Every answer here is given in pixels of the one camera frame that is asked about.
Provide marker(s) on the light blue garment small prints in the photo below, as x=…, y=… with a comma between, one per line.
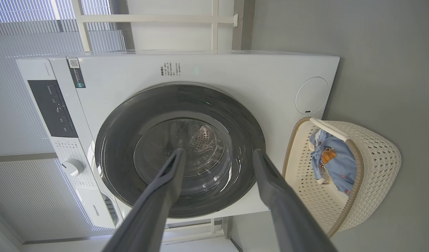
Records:
x=342, y=171

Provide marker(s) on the white window blinds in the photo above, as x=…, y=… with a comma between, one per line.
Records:
x=22, y=115

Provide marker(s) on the white washing machine dial knob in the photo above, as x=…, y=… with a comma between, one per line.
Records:
x=72, y=167

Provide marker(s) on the black QR code sticker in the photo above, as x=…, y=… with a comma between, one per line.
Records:
x=76, y=73

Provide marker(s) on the blue garment orange cartoon print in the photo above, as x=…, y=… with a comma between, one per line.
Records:
x=328, y=155

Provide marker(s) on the white front-load washing machine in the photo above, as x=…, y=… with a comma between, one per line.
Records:
x=235, y=77

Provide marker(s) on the small printed text label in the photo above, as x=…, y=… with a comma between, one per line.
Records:
x=170, y=69

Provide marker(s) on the black washing machine display panel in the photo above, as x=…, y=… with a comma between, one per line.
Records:
x=51, y=108

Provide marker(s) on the dark round glass washer door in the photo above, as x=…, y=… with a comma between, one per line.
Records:
x=116, y=154

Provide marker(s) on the round white filter cover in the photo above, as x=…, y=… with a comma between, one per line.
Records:
x=311, y=95

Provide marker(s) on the white metal rack frame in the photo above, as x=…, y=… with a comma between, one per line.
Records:
x=148, y=18

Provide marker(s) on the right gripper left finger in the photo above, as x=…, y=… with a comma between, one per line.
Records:
x=155, y=206

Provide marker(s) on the perforated steel washer drum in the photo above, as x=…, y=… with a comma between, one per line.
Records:
x=204, y=140

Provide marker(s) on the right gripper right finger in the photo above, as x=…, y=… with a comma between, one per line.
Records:
x=288, y=217

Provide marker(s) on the cream perforated laundry basket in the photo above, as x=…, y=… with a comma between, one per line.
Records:
x=379, y=164

